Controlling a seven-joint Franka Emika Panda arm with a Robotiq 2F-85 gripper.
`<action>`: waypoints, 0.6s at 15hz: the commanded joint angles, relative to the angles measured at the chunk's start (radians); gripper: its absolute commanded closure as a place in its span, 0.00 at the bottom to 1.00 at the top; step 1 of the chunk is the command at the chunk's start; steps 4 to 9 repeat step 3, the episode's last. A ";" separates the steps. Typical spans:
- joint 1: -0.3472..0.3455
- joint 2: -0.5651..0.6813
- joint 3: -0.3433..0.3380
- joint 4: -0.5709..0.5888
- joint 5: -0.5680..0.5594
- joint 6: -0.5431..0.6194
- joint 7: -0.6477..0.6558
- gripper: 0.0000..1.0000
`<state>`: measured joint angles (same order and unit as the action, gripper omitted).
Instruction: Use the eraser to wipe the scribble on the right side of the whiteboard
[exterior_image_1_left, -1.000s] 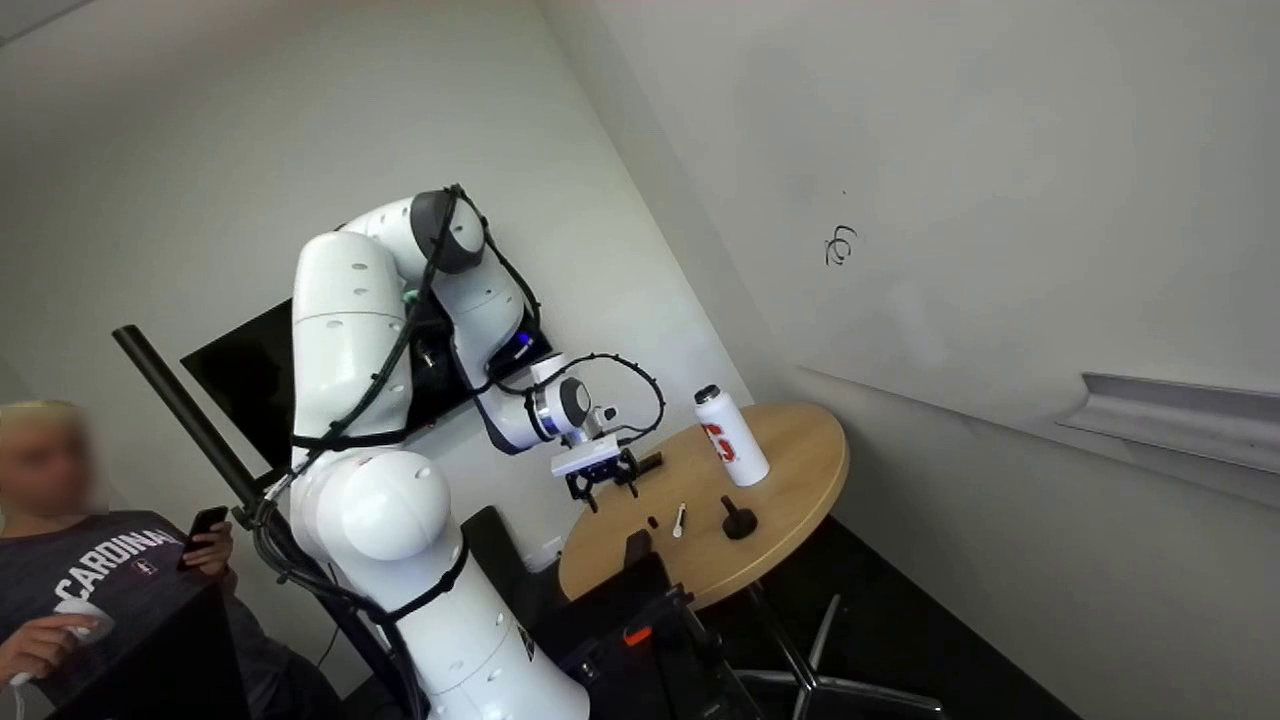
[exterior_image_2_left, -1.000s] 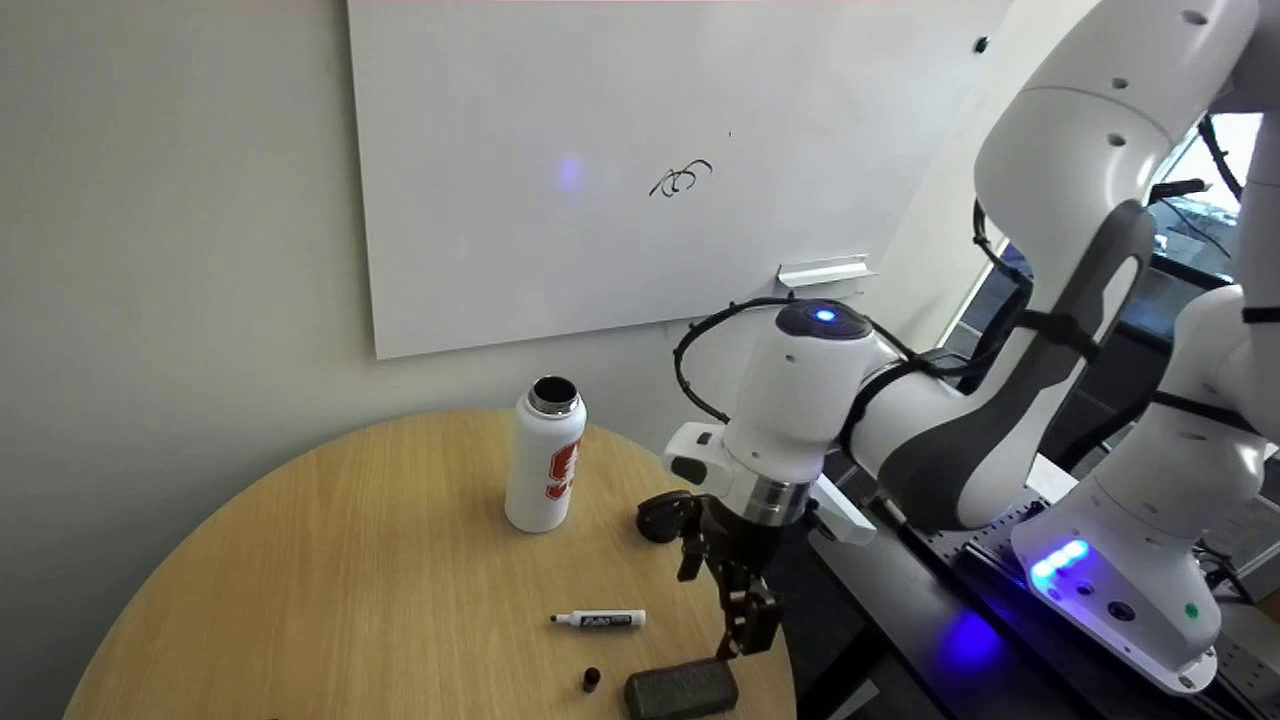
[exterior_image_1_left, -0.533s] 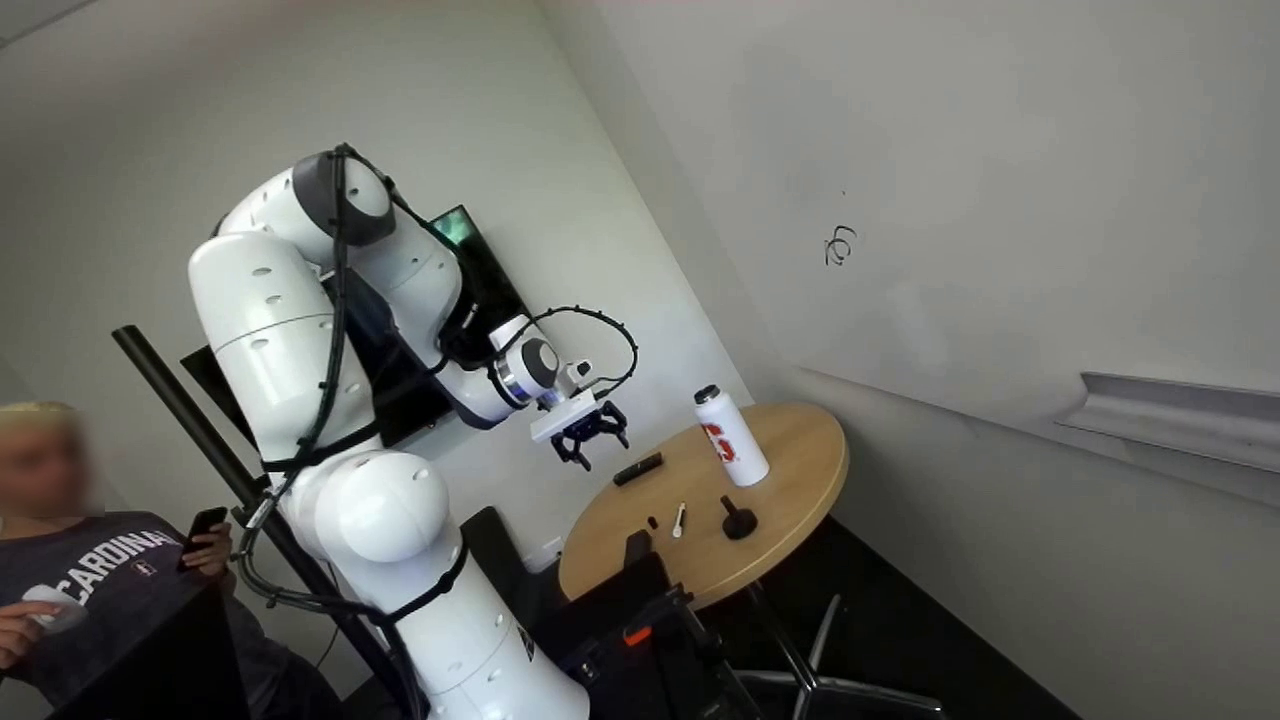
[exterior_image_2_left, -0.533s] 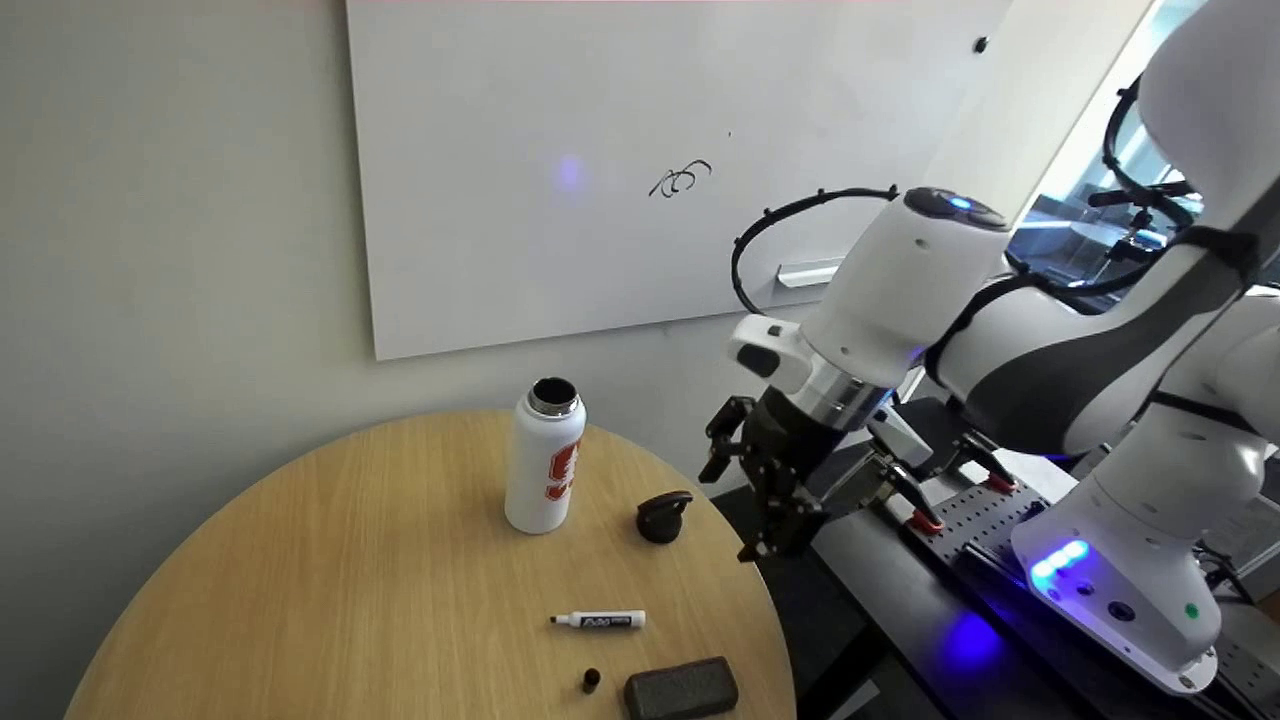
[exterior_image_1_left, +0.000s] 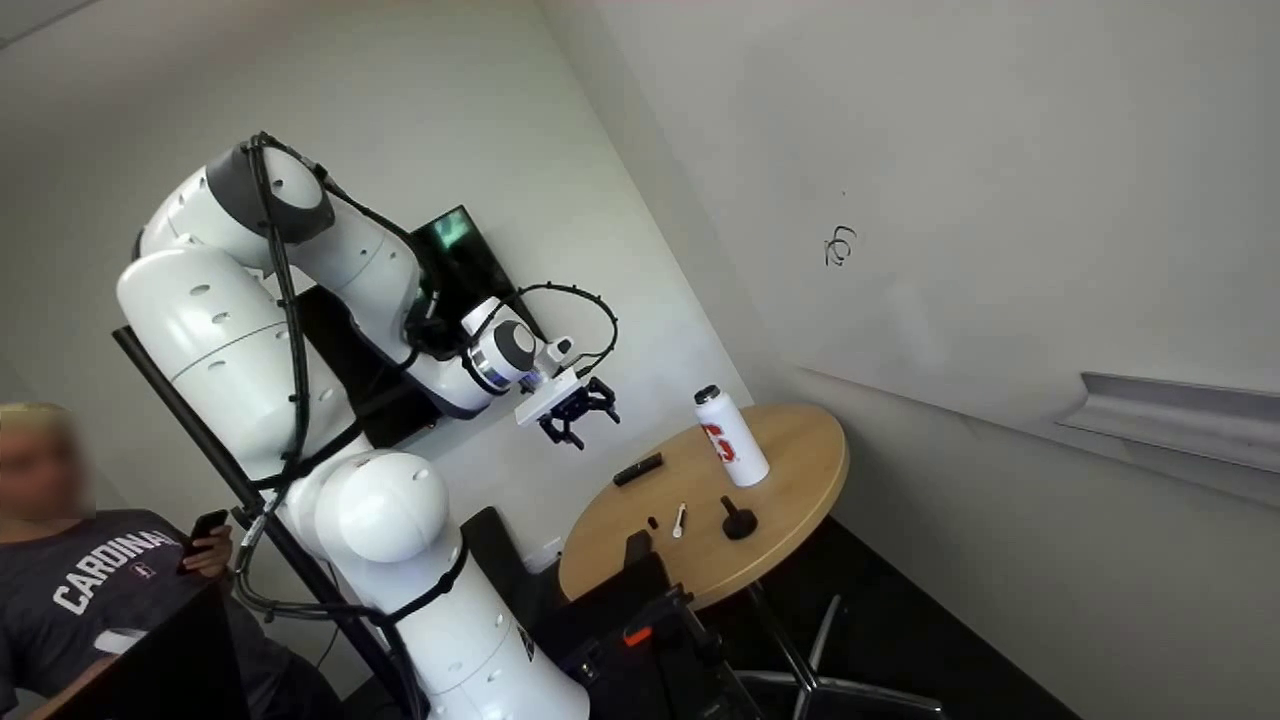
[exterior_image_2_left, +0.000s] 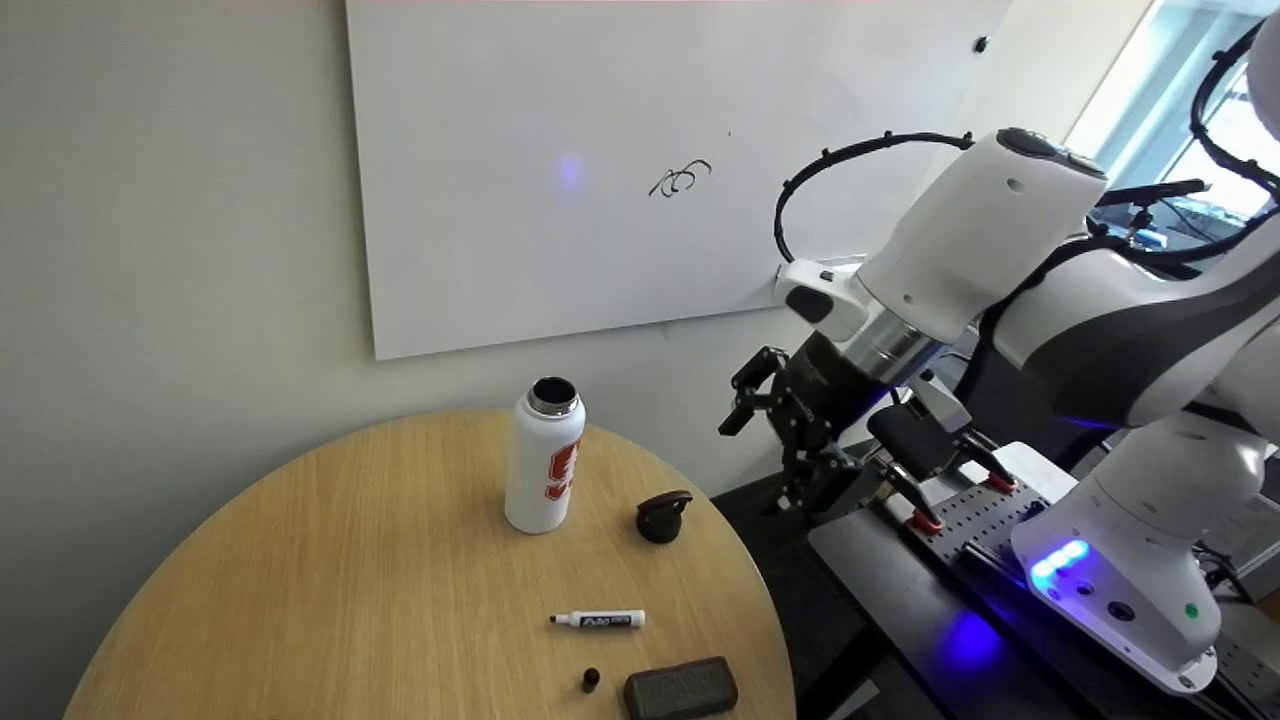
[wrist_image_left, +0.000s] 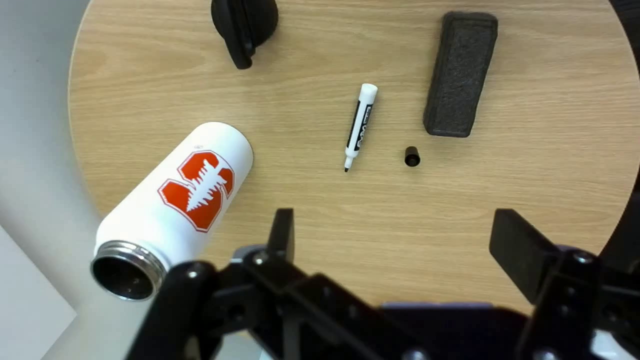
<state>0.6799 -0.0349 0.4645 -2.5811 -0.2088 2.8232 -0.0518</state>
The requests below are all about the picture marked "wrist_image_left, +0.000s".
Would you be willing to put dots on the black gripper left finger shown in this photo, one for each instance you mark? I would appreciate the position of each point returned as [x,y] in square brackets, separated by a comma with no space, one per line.
[266,313]

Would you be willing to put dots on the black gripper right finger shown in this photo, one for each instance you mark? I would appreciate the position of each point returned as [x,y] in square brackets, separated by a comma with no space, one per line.
[580,306]

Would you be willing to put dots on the white bottle with red logo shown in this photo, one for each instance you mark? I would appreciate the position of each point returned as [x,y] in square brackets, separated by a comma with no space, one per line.
[193,193]

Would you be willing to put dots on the round wooden table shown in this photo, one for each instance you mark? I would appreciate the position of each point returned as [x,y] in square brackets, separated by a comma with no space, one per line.
[400,220]

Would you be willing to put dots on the white dry erase marker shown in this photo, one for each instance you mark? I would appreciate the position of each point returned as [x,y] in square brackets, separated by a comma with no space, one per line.
[360,123]

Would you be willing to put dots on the small black marker cap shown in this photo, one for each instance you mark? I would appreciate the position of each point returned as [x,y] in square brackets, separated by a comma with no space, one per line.
[412,156]

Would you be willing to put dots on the black bottle cap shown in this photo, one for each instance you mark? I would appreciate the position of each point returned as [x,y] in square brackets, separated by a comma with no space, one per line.
[243,26]

